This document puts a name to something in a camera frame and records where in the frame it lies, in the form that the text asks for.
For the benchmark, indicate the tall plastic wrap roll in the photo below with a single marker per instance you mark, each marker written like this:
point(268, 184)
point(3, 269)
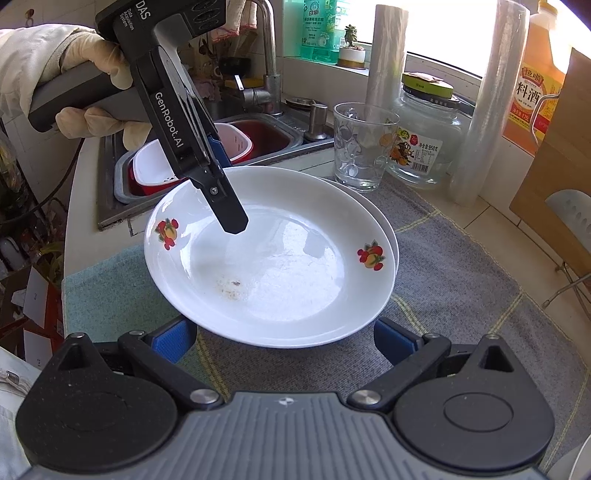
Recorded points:
point(489, 101)

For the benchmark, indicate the green dish soap bottle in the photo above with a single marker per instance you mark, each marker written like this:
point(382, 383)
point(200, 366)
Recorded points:
point(318, 32)

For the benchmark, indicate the white colander basket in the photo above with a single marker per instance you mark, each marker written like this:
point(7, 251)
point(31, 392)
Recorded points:
point(152, 166)

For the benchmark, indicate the wooden cutting board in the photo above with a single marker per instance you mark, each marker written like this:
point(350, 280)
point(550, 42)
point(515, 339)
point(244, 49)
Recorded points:
point(545, 184)

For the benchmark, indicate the person's left hand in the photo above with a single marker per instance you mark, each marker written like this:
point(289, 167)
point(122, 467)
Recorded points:
point(87, 46)

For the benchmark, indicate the metal sink strainer lid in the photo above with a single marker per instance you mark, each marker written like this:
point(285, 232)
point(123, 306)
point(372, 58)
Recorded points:
point(300, 101)

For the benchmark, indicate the small plant ornament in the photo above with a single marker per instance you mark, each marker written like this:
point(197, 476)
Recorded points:
point(352, 57)

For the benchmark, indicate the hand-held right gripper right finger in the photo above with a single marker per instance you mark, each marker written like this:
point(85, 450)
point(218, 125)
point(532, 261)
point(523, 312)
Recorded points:
point(395, 339)

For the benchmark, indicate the yellow sponge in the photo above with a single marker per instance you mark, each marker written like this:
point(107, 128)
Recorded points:
point(253, 82)

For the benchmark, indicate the metal faucet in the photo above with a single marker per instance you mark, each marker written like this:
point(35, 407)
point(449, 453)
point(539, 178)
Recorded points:
point(273, 92)

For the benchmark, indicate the short plastic wrap roll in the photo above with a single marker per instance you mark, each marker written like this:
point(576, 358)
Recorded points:
point(390, 55)

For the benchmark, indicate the window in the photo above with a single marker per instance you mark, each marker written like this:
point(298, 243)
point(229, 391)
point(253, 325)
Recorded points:
point(438, 27)

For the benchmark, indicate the grey checked dish towel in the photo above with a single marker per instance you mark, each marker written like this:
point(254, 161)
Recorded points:
point(461, 286)

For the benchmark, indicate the white fruit-print plate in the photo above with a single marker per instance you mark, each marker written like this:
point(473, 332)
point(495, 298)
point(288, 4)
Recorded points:
point(386, 228)
point(286, 258)

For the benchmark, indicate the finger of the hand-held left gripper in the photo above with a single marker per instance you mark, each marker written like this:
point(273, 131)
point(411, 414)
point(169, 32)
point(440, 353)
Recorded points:
point(228, 207)
point(218, 150)

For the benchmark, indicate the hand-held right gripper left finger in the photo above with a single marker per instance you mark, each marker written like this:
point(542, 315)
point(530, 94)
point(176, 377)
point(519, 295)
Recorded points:
point(173, 339)

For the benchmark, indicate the white cloth with pink trim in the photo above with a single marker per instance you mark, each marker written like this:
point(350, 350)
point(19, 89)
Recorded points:
point(233, 18)

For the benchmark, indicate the red collapsible basin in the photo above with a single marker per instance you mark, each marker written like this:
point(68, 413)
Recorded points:
point(272, 134)

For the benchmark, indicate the clear glass cup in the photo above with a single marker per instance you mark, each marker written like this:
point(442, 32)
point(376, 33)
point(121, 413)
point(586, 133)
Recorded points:
point(364, 157)

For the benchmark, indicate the glass jar with green lid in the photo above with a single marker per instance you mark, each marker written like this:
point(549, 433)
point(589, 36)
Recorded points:
point(425, 152)

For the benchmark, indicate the steel sink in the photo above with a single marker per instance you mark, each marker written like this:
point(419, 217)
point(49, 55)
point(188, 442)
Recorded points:
point(106, 194)

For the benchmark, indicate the orange cooking wine bottle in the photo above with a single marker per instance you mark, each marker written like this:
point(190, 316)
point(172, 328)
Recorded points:
point(535, 60)

